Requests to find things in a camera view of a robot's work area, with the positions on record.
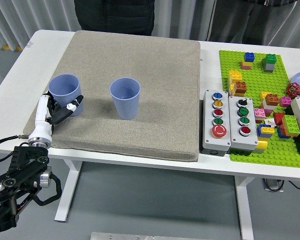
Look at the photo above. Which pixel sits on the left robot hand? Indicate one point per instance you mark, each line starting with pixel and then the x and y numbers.
pixel 42 130

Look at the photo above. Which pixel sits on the ribbed blue cup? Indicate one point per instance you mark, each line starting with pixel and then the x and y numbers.
pixel 65 86
pixel 126 107

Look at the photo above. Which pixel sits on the white table leg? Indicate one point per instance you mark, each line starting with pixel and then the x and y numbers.
pixel 67 190
pixel 245 212

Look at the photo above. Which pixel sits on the yellow black floor tape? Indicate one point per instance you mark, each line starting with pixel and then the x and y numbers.
pixel 5 47

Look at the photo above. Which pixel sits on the grey-brown mat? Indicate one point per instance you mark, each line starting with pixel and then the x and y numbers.
pixel 140 100

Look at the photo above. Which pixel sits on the white curtain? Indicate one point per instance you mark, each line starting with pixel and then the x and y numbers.
pixel 20 15

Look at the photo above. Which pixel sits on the metal plate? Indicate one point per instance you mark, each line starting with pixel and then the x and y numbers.
pixel 120 236

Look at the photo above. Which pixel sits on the person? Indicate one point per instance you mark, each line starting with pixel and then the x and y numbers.
pixel 240 22
pixel 115 15

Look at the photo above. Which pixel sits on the control box, large red button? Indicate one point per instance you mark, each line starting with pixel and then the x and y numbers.
pixel 208 140

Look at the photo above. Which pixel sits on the brown toy brick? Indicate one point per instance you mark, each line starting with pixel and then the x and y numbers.
pixel 272 99
pixel 240 87

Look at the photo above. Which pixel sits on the blue toy brick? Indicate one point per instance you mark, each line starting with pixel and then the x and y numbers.
pixel 281 135
pixel 248 58
pixel 259 130

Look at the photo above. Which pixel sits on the yellow round toy brick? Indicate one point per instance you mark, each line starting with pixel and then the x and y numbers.
pixel 261 144

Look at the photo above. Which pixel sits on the green brick baseplate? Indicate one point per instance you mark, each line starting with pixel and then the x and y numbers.
pixel 255 75

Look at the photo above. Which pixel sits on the white toy brick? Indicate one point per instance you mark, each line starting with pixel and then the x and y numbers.
pixel 268 105

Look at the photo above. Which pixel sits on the grey toy brick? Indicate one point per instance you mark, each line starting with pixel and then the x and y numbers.
pixel 268 68

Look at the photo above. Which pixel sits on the red toy brick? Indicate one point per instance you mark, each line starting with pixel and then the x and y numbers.
pixel 279 118

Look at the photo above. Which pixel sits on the dark green toy brick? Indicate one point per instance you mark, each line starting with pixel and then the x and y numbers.
pixel 269 59

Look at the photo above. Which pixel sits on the orange toy brick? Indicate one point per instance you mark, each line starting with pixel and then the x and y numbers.
pixel 284 130

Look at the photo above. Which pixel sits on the magenta toy brick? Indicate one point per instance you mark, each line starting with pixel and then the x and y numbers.
pixel 285 102

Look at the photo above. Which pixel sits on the light green toy brick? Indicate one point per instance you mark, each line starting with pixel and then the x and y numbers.
pixel 291 125

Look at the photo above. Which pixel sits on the red valve wheel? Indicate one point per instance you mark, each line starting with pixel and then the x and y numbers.
pixel 293 89

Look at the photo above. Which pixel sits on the control box with selector switch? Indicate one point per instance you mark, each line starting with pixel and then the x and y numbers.
pixel 236 140

